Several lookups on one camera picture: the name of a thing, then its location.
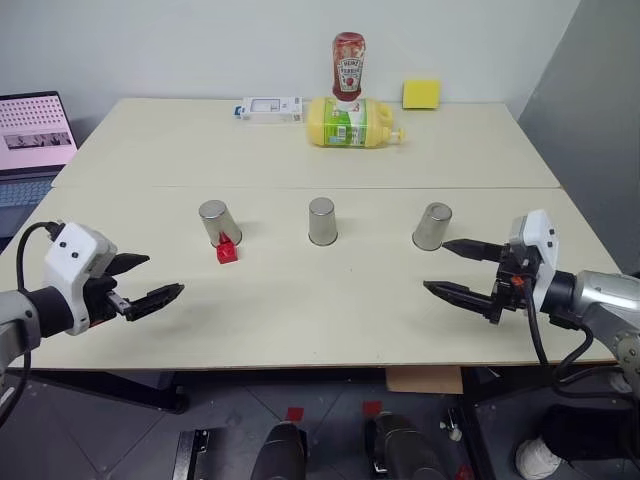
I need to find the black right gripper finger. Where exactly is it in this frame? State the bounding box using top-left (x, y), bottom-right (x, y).
top-left (441, 238), bottom-right (505, 263)
top-left (422, 279), bottom-right (502, 327)

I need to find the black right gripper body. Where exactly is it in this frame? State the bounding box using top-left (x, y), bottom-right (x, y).
top-left (491, 242), bottom-right (544, 322)

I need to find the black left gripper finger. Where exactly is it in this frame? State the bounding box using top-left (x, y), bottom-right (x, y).
top-left (124, 282), bottom-right (186, 323)
top-left (106, 252), bottom-right (152, 277)

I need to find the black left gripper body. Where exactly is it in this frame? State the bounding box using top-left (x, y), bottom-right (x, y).
top-left (82, 273), bottom-right (131, 328)

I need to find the upturned steel cup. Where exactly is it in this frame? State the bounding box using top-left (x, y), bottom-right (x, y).
top-left (197, 199), bottom-right (243, 248)
top-left (306, 196), bottom-right (339, 247)
top-left (411, 201), bottom-right (454, 251)

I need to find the small red block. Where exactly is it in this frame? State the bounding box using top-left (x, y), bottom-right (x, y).
top-left (215, 231), bottom-right (240, 264)

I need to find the brown cardboard piece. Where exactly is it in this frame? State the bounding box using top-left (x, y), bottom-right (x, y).
top-left (384, 366), bottom-right (465, 396)

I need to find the open grey laptop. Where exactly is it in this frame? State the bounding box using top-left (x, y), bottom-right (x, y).
top-left (0, 90), bottom-right (81, 242)

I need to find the yellow sponge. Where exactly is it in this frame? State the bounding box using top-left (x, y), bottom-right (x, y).
top-left (401, 78), bottom-right (443, 111)

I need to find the dark rounded shape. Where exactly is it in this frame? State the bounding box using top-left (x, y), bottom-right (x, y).
top-left (366, 411), bottom-right (447, 480)
top-left (249, 421), bottom-right (309, 480)

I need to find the grey partition panel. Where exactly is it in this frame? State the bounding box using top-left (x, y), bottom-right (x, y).
top-left (516, 0), bottom-right (640, 275)

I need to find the white shoe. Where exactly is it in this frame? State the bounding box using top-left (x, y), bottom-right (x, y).
top-left (515, 435), bottom-right (564, 479)

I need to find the yellow mustard bottle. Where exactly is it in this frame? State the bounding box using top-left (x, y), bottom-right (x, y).
top-left (305, 96), bottom-right (408, 150)

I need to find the white cardboard box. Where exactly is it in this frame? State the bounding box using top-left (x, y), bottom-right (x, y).
top-left (234, 95), bottom-right (304, 124)

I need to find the red ketchup bottle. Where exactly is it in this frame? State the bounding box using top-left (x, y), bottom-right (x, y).
top-left (329, 31), bottom-right (369, 104)

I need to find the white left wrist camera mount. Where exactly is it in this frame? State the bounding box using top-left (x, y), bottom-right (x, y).
top-left (43, 222), bottom-right (119, 337)

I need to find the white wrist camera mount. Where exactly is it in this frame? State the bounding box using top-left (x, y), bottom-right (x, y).
top-left (43, 222), bottom-right (119, 337)
top-left (506, 209), bottom-right (559, 314)

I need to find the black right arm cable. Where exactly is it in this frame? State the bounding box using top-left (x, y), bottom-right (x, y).
top-left (519, 278), bottom-right (626, 400)

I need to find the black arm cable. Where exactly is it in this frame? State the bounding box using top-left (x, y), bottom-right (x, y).
top-left (519, 278), bottom-right (626, 400)
top-left (0, 220), bottom-right (64, 422)

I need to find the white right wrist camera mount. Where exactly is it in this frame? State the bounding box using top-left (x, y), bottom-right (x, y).
top-left (506, 209), bottom-right (559, 314)

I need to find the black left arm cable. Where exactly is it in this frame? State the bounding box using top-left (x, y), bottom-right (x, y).
top-left (0, 220), bottom-right (64, 422)

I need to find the black table base frame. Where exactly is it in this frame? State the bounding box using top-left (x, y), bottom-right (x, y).
top-left (8, 368), bottom-right (190, 415)

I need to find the black metal floor bracket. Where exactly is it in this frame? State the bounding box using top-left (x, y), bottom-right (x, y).
top-left (176, 428), bottom-right (212, 480)

